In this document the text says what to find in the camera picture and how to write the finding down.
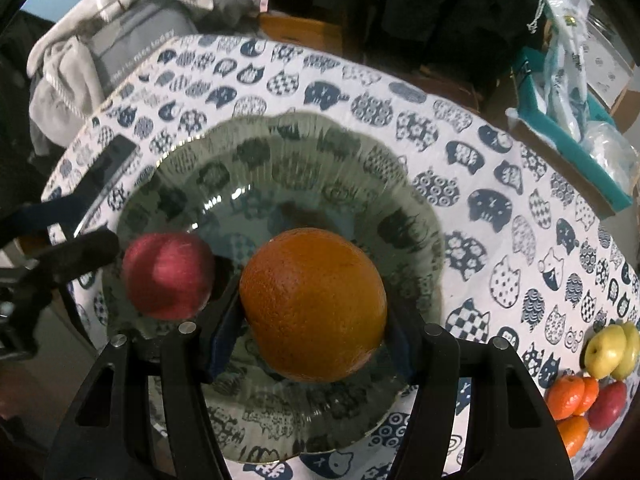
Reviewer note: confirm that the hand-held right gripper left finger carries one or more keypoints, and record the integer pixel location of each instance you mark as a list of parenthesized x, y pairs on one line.
[(225, 332)]

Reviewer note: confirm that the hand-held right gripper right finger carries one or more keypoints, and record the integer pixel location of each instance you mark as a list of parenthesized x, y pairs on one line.
[(400, 347)]

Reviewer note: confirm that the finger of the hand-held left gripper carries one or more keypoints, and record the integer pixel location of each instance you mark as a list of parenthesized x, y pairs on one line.
[(45, 215), (80, 256)]

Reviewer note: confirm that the large red apple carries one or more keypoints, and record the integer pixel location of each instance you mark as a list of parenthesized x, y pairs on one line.
[(167, 275)]

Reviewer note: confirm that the large orange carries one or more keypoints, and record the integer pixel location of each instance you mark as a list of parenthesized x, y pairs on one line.
[(312, 305)]

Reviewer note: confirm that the tangerine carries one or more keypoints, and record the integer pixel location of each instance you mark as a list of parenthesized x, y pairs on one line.
[(572, 435), (591, 392), (565, 396)]

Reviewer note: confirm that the scalloped glass bowl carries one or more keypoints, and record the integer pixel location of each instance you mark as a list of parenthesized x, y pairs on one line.
[(310, 170)]

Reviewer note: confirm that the green apple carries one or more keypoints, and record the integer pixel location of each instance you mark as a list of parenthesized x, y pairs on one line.
[(605, 352), (631, 350)]

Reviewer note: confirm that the small red apple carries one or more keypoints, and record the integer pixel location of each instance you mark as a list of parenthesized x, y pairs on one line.
[(607, 405)]

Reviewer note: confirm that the black smartphone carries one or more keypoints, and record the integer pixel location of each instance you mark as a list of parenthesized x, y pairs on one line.
[(107, 162)]

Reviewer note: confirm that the white fleece towel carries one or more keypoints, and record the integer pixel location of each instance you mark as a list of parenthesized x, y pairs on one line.
[(60, 85)]

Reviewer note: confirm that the grey fabric bag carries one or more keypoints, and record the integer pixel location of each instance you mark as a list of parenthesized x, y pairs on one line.
[(140, 40)]

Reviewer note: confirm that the cat print tablecloth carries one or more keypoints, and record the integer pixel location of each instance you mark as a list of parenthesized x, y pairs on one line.
[(450, 125)]

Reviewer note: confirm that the teal box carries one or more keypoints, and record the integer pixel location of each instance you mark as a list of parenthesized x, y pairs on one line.
[(560, 137)]

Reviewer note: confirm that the clear plastic bag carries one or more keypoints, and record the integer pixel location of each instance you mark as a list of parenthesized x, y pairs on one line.
[(607, 152)]

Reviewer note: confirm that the dark hanging coats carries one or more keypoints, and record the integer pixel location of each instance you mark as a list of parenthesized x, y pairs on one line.
[(450, 5)]

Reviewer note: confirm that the white printed box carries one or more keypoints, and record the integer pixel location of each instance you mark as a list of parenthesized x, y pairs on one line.
[(607, 70)]

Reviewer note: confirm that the printed plastic bag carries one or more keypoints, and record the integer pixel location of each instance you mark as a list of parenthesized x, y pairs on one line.
[(565, 35)]

